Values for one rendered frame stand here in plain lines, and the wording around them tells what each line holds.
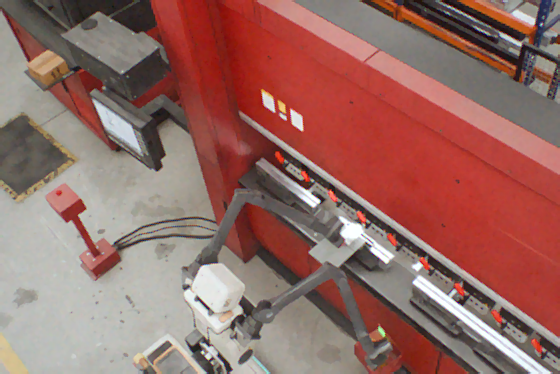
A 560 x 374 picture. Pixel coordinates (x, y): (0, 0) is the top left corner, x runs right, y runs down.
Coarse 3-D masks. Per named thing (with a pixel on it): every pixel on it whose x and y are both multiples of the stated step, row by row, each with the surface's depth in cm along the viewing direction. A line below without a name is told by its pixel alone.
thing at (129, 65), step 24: (96, 24) 341; (120, 24) 339; (72, 48) 341; (96, 48) 329; (120, 48) 327; (144, 48) 325; (96, 72) 338; (120, 72) 316; (144, 72) 326; (120, 96) 376
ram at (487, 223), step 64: (256, 64) 321; (320, 64) 279; (256, 128) 367; (320, 128) 313; (384, 128) 272; (384, 192) 304; (448, 192) 266; (512, 192) 236; (448, 256) 296; (512, 256) 260
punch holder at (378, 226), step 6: (366, 210) 328; (366, 216) 332; (372, 216) 327; (372, 222) 331; (378, 222) 326; (384, 222) 322; (372, 228) 335; (378, 228) 330; (384, 228) 325; (390, 228) 327; (378, 234) 333; (384, 234) 329; (384, 240) 333
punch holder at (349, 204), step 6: (336, 192) 340; (342, 192) 336; (342, 198) 340; (348, 198) 335; (342, 204) 343; (348, 204) 339; (354, 204) 334; (360, 204) 335; (342, 210) 348; (348, 210) 343; (354, 210) 338; (360, 210) 340; (354, 216) 341
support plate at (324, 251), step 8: (360, 240) 357; (312, 248) 356; (320, 248) 356; (328, 248) 355; (336, 248) 355; (344, 248) 354; (352, 248) 354; (312, 256) 354; (320, 256) 352; (328, 256) 352; (336, 256) 352; (344, 256) 351; (336, 264) 349
